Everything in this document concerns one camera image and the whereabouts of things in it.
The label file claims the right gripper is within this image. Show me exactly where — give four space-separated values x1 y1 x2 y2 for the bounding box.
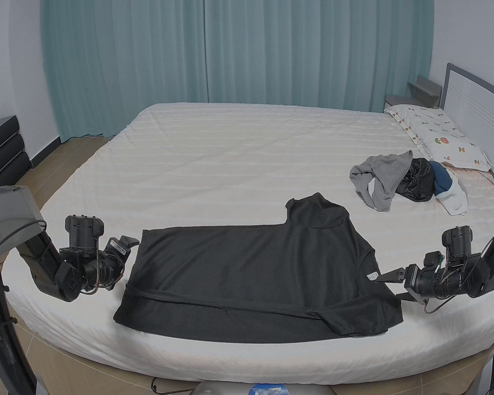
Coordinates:
375 265 429 305

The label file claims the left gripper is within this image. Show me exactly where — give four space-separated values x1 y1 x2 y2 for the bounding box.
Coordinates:
99 235 141 281

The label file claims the black T-shirt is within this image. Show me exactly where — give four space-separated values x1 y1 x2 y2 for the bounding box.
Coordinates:
113 193 404 345

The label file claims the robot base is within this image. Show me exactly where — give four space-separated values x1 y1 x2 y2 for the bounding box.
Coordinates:
193 381 305 395

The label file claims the white garment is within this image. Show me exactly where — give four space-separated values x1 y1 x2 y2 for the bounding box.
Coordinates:
436 175 468 216

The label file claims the black shiny garment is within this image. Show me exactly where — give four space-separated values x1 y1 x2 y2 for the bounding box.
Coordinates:
396 158 435 203

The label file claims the grey garment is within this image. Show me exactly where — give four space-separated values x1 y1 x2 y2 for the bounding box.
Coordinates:
350 150 414 212

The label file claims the dark blue garment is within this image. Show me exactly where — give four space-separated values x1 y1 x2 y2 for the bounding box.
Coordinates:
430 161 455 196

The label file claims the bed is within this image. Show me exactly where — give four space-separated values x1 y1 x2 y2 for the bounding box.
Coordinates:
2 62 494 386

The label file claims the black chest of drawers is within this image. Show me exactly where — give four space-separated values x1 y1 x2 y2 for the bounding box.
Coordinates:
0 115 30 191

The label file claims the white printed pillow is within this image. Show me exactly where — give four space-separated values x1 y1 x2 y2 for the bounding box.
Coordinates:
385 104 491 172

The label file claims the blue-green curtain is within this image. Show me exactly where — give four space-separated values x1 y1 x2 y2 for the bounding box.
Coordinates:
204 0 434 113
41 0 209 140

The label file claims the grey bedside table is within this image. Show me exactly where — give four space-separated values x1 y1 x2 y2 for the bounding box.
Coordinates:
385 76 443 110

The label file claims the black cable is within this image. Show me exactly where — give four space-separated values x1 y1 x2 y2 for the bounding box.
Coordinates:
150 377 194 395
80 276 121 294
423 298 450 314

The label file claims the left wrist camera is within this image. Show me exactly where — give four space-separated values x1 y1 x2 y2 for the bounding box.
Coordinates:
64 215 105 262

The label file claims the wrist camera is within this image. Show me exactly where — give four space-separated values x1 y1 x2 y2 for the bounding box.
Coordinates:
442 226 474 263
64 215 105 262

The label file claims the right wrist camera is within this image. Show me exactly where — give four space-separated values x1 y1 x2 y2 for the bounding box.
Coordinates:
442 226 474 263

